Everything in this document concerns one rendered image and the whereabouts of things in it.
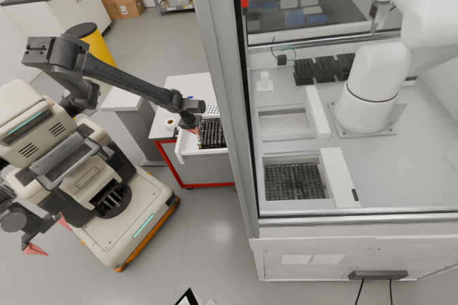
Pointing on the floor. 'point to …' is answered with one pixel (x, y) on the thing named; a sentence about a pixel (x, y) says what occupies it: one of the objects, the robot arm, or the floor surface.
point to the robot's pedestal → (135, 122)
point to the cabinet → (355, 264)
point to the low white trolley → (200, 167)
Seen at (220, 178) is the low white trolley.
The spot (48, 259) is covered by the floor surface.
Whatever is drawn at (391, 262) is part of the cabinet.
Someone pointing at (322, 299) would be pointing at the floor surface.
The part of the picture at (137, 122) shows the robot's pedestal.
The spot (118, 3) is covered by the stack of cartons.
